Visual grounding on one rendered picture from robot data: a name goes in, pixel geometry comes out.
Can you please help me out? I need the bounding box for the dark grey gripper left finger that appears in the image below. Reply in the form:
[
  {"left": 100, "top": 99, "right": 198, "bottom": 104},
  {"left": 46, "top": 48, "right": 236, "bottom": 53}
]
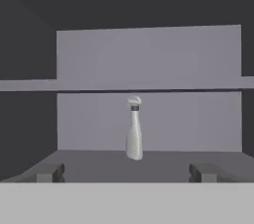
[{"left": 1, "top": 163, "right": 65, "bottom": 183}]

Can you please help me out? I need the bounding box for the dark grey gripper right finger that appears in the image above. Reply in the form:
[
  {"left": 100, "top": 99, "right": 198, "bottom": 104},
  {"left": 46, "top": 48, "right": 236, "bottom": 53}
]
[{"left": 189, "top": 163, "right": 254, "bottom": 183}]

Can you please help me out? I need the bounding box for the white spray bottle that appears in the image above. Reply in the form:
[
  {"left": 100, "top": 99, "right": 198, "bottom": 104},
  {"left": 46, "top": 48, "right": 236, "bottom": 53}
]
[{"left": 124, "top": 95, "right": 144, "bottom": 162}]

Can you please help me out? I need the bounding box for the grey cabinet shelf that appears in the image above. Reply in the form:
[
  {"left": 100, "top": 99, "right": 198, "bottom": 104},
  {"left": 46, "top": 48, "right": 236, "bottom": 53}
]
[{"left": 0, "top": 75, "right": 254, "bottom": 93}]

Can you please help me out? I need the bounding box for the grey open cabinet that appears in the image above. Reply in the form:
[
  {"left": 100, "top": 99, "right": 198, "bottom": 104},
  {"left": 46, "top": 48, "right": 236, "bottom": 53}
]
[{"left": 0, "top": 0, "right": 254, "bottom": 183}]

